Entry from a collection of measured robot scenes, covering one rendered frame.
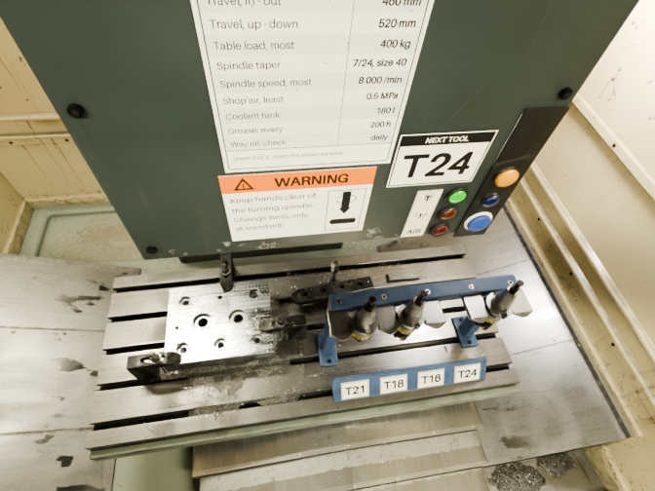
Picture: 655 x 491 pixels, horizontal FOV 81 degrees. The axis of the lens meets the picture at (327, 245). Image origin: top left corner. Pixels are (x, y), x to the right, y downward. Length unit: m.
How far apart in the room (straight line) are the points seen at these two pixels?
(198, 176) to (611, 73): 1.22
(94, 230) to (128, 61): 1.71
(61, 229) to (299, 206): 1.73
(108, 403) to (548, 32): 1.20
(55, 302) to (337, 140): 1.43
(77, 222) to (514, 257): 1.87
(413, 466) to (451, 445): 0.15
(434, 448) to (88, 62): 1.28
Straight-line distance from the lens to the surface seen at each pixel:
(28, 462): 1.52
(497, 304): 0.99
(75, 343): 1.61
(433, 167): 0.42
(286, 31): 0.30
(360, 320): 0.86
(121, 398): 1.25
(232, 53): 0.31
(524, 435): 1.48
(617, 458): 1.60
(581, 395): 1.52
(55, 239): 2.06
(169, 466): 1.46
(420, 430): 1.35
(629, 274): 1.36
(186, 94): 0.33
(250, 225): 0.44
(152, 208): 0.43
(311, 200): 0.41
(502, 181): 0.47
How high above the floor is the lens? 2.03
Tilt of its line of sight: 55 degrees down
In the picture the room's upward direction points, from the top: 7 degrees clockwise
